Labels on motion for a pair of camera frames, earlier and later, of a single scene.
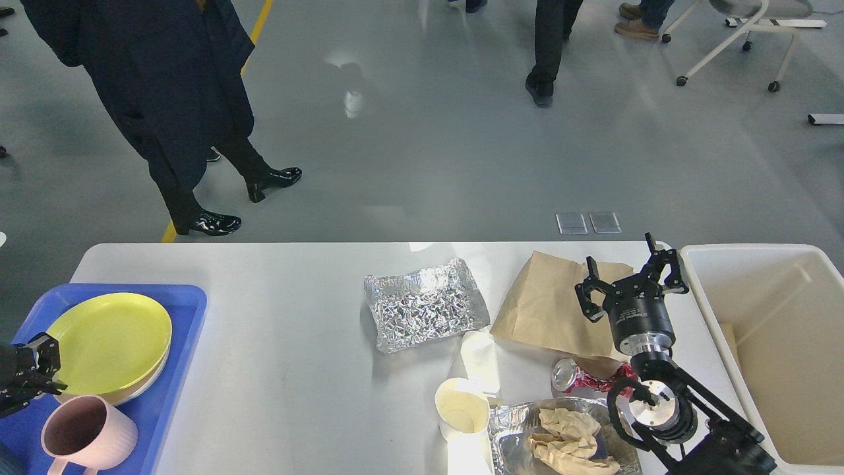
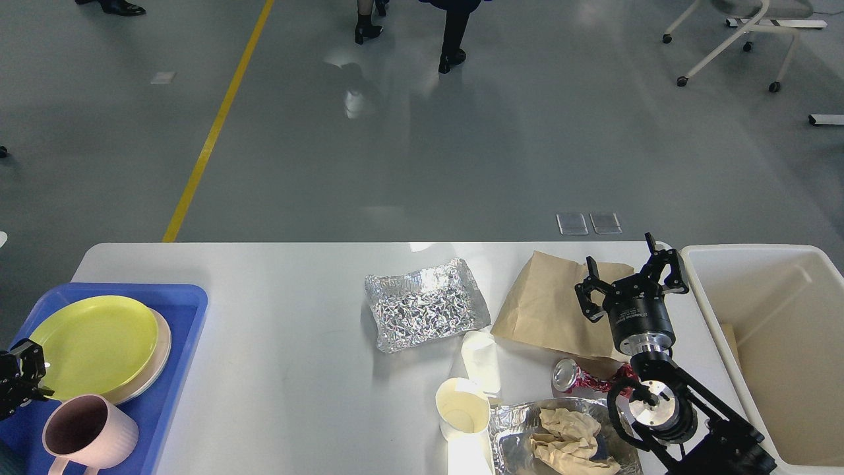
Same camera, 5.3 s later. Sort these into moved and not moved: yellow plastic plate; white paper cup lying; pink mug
Moved: yellow plastic plate
Not moved: white paper cup lying; pink mug
